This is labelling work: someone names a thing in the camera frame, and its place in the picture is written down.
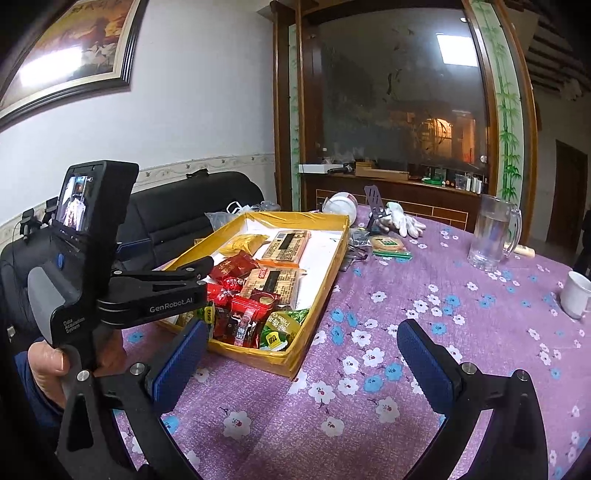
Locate red and black candy packet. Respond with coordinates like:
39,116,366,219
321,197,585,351
229,295,278,348

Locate person's left forearm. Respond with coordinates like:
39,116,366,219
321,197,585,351
13,353,63,428

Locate yellow-edged cracker packet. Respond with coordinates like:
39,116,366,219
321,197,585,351
240,268,308,311

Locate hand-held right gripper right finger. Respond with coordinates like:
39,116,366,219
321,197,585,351
396,318,550,480

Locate green-label biscuit packet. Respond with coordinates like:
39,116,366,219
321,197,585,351
369,234,413,259

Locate small red snack packet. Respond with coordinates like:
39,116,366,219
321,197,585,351
206,282,243,309

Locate small green snack packet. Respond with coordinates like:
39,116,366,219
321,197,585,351
259,330,289,352

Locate yellow cardboard box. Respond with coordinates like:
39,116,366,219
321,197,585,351
154,211,352,380

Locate dark red snack packet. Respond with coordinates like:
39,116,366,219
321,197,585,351
210,251,260,283

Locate orange-edged cracker packet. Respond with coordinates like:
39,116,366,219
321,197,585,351
259,229,311,268

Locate flat wooden box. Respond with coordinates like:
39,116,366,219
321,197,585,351
355,161,409,181

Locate black sofa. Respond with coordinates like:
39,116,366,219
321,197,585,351
0,171,278,333

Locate brown wooden door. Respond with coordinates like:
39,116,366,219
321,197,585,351
547,138,591,250

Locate white flat box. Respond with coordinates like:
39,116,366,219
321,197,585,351
298,164,356,175

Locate white round jar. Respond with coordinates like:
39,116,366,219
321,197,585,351
322,191,358,227

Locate white ceramic cup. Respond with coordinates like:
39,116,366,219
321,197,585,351
560,271,591,320

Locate black phone stand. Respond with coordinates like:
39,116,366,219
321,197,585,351
364,185,393,234

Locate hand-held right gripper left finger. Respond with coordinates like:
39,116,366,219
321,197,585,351
55,318,208,480

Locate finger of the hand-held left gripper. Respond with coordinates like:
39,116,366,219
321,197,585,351
110,256,215,289

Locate crumpled silver wrapper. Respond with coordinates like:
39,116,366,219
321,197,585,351
339,228,375,273

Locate framed wall painting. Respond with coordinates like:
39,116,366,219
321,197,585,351
0,0,148,130

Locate clear plastic bag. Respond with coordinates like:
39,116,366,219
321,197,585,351
204,200,282,232

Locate white work gloves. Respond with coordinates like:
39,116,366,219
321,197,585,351
383,202,428,238

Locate wooden glass-front cabinet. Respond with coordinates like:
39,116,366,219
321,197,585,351
270,0,541,232

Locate green pea snack packet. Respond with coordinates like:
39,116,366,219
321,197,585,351
263,308,310,340

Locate clear glass mug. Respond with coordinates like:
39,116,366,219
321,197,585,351
467,194,523,273

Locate person's left hand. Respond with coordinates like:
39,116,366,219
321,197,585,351
27,330,127,409

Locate yellow snack packet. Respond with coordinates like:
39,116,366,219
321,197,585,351
219,233,271,257

